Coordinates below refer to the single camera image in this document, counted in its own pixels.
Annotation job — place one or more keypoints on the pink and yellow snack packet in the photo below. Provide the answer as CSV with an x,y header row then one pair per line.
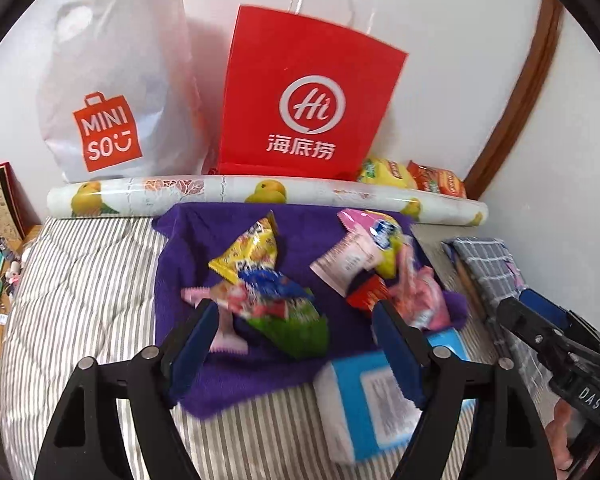
x,y
385,232

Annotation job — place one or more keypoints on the pink strawberry snack packet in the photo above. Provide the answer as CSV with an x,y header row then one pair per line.
x,y
246,302

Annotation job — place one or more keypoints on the striped grey bed quilt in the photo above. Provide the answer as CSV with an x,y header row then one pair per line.
x,y
88,290

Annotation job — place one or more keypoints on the pale pink printed packet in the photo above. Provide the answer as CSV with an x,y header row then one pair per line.
x,y
354,253

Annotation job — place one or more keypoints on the brown wooden door frame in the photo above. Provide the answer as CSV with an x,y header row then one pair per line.
x,y
522,100

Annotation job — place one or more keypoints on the yellow snack bag behind roll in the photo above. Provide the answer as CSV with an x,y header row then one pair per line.
x,y
381,171

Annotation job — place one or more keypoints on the red small snack packet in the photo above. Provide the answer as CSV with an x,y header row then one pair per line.
x,y
367,295

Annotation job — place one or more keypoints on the red Haidilao paper bag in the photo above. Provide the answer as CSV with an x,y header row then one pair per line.
x,y
303,97

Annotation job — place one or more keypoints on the orange snack bag behind roll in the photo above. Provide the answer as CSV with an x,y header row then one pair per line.
x,y
436,180

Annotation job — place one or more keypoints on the fruit-patterned paper roll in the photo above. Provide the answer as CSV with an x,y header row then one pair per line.
x,y
153,196

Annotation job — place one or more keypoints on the purple towel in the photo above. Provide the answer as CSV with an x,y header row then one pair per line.
x,y
198,233

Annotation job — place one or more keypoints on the white Miniso plastic bag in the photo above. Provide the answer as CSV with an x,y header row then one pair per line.
x,y
119,96

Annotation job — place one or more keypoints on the person's right hand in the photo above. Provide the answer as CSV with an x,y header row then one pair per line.
x,y
557,437

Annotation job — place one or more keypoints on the blue snack packet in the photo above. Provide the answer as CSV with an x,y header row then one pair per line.
x,y
272,284

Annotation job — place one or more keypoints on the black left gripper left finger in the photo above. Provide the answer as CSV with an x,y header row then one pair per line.
x,y
84,439

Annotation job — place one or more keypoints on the framed picture card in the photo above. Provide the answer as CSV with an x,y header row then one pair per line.
x,y
11,225

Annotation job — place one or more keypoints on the yellow triangular snack packet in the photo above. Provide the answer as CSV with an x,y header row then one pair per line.
x,y
254,249

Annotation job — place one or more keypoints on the green triangular snack packet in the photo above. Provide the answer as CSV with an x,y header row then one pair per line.
x,y
303,334

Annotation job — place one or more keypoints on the light pink candy packet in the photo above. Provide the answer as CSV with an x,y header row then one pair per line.
x,y
225,340

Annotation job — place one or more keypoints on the pink crumpled snack packet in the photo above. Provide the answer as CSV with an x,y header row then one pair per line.
x,y
417,296

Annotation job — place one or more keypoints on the blue tissue pack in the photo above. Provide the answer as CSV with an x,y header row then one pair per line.
x,y
362,410

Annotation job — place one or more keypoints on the grey checked cloth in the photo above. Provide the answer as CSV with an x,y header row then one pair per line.
x,y
495,276

